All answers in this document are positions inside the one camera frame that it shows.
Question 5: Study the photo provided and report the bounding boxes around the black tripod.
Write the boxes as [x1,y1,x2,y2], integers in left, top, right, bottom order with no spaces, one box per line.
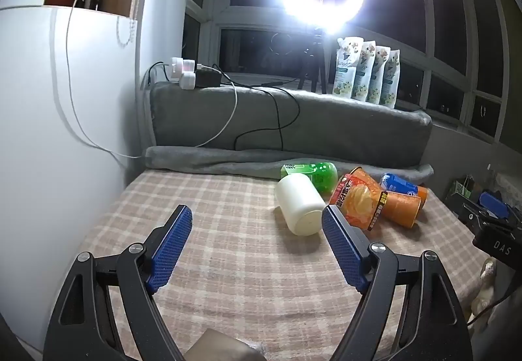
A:
[297,27,328,95]

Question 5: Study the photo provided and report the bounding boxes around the black power adapter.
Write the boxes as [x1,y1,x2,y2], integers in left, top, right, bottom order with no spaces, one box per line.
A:
[195,68,223,88]

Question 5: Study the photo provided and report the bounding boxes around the white charging cable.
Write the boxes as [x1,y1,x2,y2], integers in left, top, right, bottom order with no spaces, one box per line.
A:
[65,0,238,160]

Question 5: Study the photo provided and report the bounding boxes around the white green refill pouch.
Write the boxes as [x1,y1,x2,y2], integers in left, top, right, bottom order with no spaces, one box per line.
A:
[332,36,364,98]
[351,40,376,103]
[380,49,402,109]
[367,45,391,106]

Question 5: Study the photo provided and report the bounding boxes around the white bead string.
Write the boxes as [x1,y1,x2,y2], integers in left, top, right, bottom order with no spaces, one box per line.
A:
[116,16,138,48]

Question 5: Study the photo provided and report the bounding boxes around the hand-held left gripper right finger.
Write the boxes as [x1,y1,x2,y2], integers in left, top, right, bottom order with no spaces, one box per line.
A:
[321,204,474,361]

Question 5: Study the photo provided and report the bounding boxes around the black power cable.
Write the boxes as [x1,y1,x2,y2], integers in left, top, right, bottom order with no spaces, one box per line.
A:
[212,63,299,152]

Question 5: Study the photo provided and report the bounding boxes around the red orange chip snack cup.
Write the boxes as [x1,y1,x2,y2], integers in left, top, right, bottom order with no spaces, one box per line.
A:
[328,174,388,232]

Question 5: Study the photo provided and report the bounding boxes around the plain orange cup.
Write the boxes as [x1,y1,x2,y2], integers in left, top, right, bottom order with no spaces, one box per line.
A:
[381,190,422,228]

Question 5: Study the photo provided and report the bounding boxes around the black cable loop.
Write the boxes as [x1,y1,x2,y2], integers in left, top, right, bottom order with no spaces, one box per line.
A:
[141,61,180,90]

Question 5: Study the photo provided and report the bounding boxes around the plaid bed sheet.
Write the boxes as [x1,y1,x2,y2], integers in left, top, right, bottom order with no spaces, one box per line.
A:
[77,171,486,361]

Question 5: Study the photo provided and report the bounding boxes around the green paper bag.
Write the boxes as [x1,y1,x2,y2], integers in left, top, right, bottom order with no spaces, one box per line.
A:
[448,177,476,203]

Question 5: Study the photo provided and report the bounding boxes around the blue drink can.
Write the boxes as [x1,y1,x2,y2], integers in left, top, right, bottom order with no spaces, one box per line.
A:
[380,173,419,199]

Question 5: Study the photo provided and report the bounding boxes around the green plastic bottle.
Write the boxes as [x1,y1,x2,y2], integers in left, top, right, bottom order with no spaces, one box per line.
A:
[281,161,339,195]

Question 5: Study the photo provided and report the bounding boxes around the white cabinet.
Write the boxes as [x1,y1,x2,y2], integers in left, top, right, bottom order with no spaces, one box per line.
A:
[0,0,141,347]

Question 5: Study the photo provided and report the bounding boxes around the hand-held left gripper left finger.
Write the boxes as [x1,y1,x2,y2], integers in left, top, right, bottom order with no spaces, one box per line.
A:
[43,204,193,361]

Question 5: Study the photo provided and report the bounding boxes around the orange snack tube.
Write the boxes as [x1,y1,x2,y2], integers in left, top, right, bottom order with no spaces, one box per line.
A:
[351,167,381,183]

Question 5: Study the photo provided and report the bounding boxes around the window frame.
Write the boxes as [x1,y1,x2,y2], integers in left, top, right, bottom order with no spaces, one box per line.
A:
[183,0,512,145]

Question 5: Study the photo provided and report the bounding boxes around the grey rolled blanket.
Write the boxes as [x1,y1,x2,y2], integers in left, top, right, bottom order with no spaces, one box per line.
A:
[145,146,435,184]

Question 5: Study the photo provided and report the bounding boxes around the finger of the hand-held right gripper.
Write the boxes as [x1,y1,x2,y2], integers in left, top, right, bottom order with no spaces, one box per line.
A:
[479,190,511,220]
[462,201,491,230]

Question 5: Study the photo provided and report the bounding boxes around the grey cushion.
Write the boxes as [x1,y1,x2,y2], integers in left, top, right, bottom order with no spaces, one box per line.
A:
[149,81,433,168]

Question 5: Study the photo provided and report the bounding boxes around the white plastic jar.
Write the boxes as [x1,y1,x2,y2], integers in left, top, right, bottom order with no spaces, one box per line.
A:
[275,173,327,236]

